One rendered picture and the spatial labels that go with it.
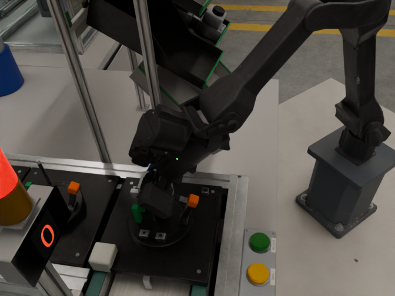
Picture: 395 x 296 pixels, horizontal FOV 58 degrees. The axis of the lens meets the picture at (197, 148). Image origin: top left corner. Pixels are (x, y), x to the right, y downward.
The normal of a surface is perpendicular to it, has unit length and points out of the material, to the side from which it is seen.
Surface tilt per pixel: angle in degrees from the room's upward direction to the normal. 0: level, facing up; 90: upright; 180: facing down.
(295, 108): 0
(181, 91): 45
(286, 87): 0
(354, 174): 0
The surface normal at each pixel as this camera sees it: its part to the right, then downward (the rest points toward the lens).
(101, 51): -0.04, -0.71
